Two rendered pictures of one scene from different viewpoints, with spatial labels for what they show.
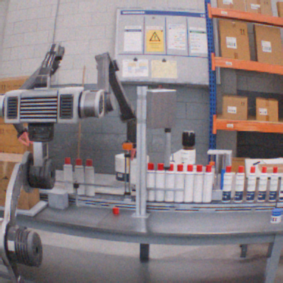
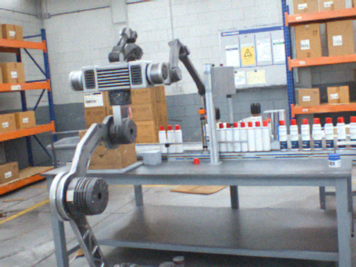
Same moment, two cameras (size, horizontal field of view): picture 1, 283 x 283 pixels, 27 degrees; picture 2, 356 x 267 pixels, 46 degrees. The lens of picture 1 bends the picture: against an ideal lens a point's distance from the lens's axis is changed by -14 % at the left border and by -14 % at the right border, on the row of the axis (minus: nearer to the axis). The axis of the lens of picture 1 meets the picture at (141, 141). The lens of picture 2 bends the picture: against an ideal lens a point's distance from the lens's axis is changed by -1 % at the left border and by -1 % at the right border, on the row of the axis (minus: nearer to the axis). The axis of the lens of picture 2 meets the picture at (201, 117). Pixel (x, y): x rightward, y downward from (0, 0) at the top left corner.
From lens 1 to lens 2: 0.74 m
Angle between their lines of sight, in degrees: 10
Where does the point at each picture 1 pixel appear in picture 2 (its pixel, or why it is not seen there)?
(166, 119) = (227, 87)
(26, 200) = (119, 160)
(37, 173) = (117, 131)
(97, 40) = (207, 59)
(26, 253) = (84, 201)
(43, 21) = (163, 44)
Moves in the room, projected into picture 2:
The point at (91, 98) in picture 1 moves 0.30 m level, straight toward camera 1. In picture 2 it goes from (155, 67) to (144, 65)
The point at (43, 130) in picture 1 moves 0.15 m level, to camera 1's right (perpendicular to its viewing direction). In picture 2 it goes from (120, 95) to (146, 93)
